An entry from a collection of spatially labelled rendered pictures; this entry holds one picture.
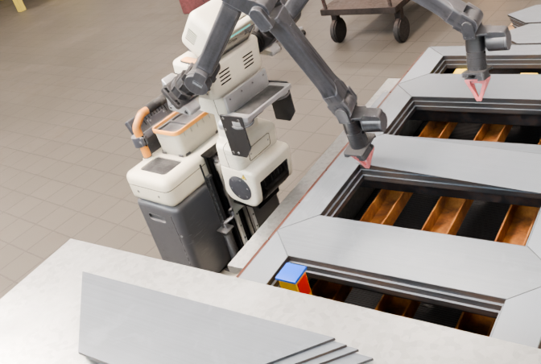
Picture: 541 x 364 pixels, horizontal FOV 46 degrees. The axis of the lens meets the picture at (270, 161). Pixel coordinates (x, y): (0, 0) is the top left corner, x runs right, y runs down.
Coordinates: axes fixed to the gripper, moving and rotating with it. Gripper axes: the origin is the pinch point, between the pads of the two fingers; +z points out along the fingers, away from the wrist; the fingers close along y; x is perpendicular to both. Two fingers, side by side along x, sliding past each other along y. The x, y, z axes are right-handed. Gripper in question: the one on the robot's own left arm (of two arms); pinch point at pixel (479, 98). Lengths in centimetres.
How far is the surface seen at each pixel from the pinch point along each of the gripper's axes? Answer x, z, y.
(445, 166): 4.0, 14.3, -21.9
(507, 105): -3.3, 7.6, 18.3
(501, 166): -11.1, 14.4, -19.7
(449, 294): -12, 27, -68
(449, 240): -7, 22, -53
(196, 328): 20, 14, -116
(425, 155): 11.9, 12.8, -17.0
